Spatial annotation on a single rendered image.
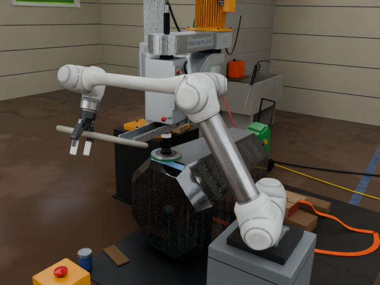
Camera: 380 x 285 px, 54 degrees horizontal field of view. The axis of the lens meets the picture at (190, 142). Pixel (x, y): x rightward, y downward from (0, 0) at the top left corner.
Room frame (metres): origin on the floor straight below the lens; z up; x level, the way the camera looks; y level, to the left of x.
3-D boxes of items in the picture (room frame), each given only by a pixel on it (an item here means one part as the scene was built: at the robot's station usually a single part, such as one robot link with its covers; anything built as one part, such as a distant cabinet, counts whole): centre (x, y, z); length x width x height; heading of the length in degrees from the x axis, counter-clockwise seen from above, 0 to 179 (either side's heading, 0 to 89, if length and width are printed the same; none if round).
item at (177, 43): (2.81, 0.01, 1.61); 0.96 x 0.25 x 0.17; 153
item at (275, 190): (1.55, -0.37, 1.00); 0.18 x 0.16 x 0.22; 162
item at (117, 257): (2.47, 0.55, 0.02); 0.25 x 0.10 x 0.01; 40
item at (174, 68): (2.39, 0.10, 1.37); 0.08 x 0.03 x 0.28; 153
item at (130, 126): (3.55, 0.33, 0.76); 0.49 x 0.49 x 0.05; 53
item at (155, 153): (2.50, 0.17, 0.87); 0.21 x 0.21 x 0.01
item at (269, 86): (6.11, -0.98, 0.43); 1.30 x 0.62 x 0.86; 148
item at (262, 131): (4.32, -0.81, 0.43); 0.35 x 0.35 x 0.87; 38
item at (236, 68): (6.12, -0.74, 0.99); 0.50 x 0.22 x 0.33; 148
